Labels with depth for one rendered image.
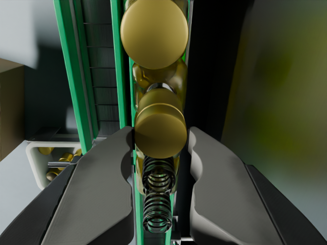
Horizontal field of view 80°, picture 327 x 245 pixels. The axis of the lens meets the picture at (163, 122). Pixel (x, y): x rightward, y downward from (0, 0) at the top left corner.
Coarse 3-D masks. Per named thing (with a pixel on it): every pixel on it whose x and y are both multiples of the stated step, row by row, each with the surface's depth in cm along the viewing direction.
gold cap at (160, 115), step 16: (144, 96) 15; (160, 96) 14; (176, 96) 15; (144, 112) 12; (160, 112) 11; (176, 112) 12; (144, 128) 12; (160, 128) 12; (176, 128) 12; (144, 144) 12; (160, 144) 12; (176, 144) 12
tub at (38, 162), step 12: (36, 144) 50; (48, 144) 50; (60, 144) 50; (72, 144) 50; (36, 156) 54; (48, 156) 59; (60, 156) 60; (36, 168) 54; (48, 168) 59; (36, 180) 55; (48, 180) 59
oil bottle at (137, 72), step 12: (180, 60) 20; (132, 72) 19; (144, 72) 18; (156, 72) 18; (168, 72) 18; (180, 72) 18; (132, 84) 19; (144, 84) 18; (168, 84) 18; (180, 84) 18; (180, 96) 19
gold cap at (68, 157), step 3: (66, 153) 59; (69, 153) 60; (63, 156) 58; (66, 156) 58; (69, 156) 59; (72, 156) 60; (60, 159) 57; (63, 159) 57; (66, 159) 57; (69, 159) 58; (60, 168) 57; (63, 168) 57
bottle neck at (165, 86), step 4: (152, 84) 18; (156, 84) 17; (160, 84) 17; (164, 84) 17; (148, 88) 17; (152, 88) 17; (156, 88) 16; (164, 88) 16; (168, 88) 17; (172, 88) 18
